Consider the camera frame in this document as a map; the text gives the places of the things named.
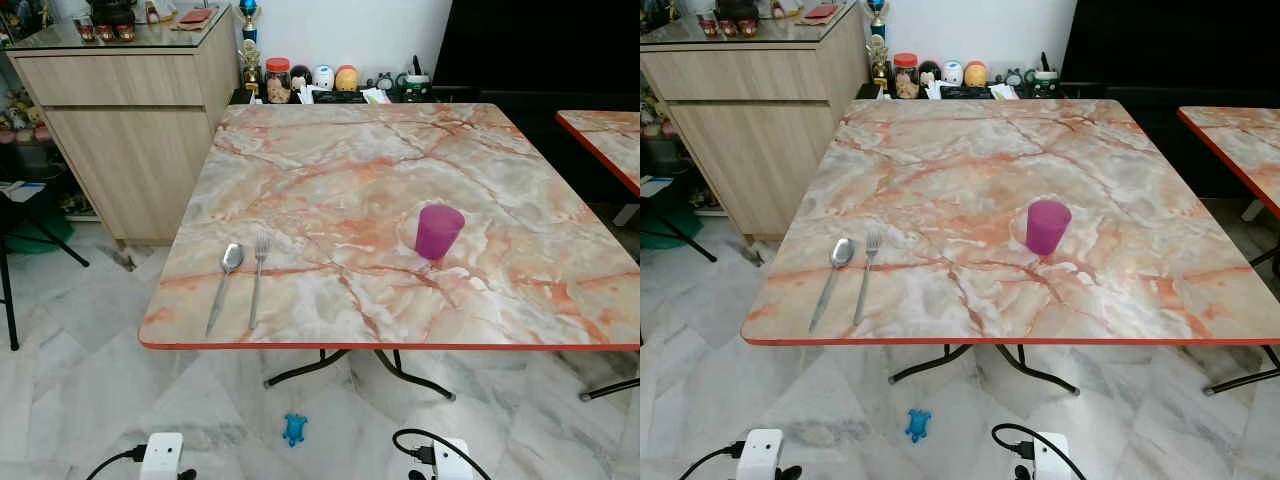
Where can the black metal table legs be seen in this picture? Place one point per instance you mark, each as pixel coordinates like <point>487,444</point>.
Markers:
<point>440,392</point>
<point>1066,387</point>

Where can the blue turtle toy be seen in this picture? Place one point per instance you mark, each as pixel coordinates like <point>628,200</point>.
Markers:
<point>918,426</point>
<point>295,430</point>

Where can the black side table leg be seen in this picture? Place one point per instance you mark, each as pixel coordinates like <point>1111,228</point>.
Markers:
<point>612,388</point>
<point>1240,381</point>

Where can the silver metal fork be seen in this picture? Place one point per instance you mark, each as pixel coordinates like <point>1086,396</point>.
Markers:
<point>867,278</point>
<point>257,280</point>

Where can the silver metal spoon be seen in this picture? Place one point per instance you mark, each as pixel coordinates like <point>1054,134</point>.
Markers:
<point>842,252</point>
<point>232,257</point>

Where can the purple plastic cup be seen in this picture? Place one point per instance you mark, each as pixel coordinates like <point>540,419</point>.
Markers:
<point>438,232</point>
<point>1047,227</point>

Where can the green plastic basin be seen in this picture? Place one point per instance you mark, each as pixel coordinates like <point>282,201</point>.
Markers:
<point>45,240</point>
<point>662,236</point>

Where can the light wooden cabinet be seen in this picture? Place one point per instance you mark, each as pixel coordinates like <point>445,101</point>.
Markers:
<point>130,140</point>
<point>760,135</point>

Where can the red-edged marble side table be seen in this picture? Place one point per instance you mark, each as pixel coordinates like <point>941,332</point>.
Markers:
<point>612,140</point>
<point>1240,150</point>

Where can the white paper slip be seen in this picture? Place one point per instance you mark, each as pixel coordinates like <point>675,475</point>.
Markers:
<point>377,96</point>
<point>1003,91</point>

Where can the dark green mug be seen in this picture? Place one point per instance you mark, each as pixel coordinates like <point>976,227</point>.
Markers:
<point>416,88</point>
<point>1045,83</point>

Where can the red lid snack jar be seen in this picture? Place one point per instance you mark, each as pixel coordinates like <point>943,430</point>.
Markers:
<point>278,82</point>
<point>906,77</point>

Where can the orange round figurine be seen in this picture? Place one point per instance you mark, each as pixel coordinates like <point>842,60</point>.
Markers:
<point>347,79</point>
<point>976,74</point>

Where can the white round figurine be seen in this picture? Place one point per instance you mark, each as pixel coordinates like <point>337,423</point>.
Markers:
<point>324,78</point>
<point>952,73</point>

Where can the small gold trophy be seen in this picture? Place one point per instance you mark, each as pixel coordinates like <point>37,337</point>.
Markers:
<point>879,62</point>
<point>250,70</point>

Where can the black round figurine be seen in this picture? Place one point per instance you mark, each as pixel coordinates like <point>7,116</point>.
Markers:
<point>301,77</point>
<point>930,73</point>

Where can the black television screen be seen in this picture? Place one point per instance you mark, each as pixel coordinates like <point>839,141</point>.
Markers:
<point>540,45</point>
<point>1170,45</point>

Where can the red flat book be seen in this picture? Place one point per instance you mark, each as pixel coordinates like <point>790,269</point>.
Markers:
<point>821,11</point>
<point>196,16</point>

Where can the blue and gold trophy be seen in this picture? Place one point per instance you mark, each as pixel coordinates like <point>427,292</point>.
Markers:
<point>878,10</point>
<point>248,14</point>

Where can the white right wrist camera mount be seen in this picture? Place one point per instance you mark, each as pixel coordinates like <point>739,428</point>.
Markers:
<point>452,462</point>
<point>1050,458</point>

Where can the black metal chair frame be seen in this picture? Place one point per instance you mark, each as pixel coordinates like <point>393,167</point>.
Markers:
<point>8,300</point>
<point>690,240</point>

